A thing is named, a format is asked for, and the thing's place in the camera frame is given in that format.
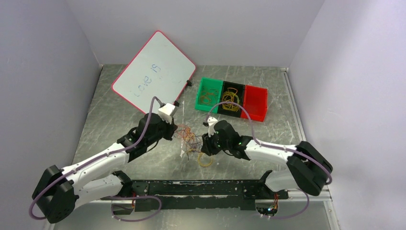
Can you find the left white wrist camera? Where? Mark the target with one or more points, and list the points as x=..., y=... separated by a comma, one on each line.
x=167, y=112

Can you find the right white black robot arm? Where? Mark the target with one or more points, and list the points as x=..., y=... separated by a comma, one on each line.
x=306, y=168

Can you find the pink framed whiteboard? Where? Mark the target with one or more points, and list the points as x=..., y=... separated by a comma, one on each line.
x=159, y=69

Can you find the green plastic bin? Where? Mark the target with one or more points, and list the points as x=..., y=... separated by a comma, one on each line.
x=208, y=94

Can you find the black plastic bin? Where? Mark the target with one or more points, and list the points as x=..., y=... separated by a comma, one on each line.
x=231, y=92

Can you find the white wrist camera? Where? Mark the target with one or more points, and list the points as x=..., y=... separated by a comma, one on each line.
x=167, y=112
x=210, y=123

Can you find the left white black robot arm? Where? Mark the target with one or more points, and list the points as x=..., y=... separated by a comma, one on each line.
x=61, y=190

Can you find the black aluminium base frame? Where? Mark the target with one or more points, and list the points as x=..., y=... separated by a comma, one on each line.
x=166, y=194

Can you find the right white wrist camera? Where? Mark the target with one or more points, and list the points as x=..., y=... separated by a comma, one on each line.
x=210, y=123

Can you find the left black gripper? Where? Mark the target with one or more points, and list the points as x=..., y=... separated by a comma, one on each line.
x=171, y=128

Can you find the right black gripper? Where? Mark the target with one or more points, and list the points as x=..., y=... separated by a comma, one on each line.
x=208, y=147

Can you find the red plastic bin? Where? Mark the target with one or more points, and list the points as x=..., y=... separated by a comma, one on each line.
x=255, y=102

